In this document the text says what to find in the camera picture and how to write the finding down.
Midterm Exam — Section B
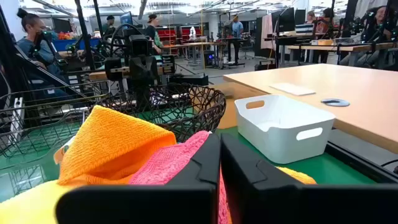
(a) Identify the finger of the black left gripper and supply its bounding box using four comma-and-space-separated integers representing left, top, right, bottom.
104, 56, 144, 91
142, 55, 175, 91

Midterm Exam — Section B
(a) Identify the black monitor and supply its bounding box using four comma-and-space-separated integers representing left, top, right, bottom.
271, 7, 296, 33

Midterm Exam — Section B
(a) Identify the black frame post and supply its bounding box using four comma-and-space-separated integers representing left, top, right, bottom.
74, 0, 96, 71

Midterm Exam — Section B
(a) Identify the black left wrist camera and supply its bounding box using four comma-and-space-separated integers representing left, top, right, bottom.
129, 34, 154, 57

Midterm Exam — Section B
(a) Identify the white plastic bin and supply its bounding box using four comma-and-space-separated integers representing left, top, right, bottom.
234, 94, 336, 165

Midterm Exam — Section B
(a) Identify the red storage shelf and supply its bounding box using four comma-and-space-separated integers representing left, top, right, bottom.
155, 26, 203, 43

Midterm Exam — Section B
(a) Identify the black woven round basket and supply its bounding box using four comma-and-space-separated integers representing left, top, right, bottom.
101, 82, 227, 144

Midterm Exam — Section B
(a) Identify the background wooden table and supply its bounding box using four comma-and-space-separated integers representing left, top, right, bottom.
285, 42, 398, 67

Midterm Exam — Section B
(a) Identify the pink hanging cloth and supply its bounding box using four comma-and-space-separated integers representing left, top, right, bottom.
260, 14, 274, 50

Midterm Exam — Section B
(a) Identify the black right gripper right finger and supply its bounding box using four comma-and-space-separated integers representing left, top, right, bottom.
221, 133, 398, 224

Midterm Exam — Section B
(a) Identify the green table mat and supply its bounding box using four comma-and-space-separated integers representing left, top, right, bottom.
0, 107, 379, 203

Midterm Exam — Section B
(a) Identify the white rectangular pad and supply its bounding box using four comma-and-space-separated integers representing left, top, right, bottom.
269, 82, 317, 96

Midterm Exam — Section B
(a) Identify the yellow microfiber towel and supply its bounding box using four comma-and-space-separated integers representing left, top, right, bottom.
0, 166, 317, 224

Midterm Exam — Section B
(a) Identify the pink microfiber towel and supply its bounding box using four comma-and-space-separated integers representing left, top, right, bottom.
129, 130, 233, 224

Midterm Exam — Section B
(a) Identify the black wire basket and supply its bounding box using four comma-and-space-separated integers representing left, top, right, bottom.
0, 80, 112, 159

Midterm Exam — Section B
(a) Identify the black table frame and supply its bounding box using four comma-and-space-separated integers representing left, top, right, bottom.
323, 140, 398, 184

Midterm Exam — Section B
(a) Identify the orange microfiber towel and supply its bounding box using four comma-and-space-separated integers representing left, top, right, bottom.
53, 105, 177, 187

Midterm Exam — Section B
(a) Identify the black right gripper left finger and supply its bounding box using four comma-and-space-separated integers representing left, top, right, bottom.
55, 134, 221, 224

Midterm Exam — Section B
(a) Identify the light wooden desk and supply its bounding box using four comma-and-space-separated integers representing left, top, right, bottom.
222, 63, 398, 155

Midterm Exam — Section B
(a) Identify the blue-screen monitor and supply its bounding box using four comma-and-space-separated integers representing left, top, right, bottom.
119, 11, 134, 26

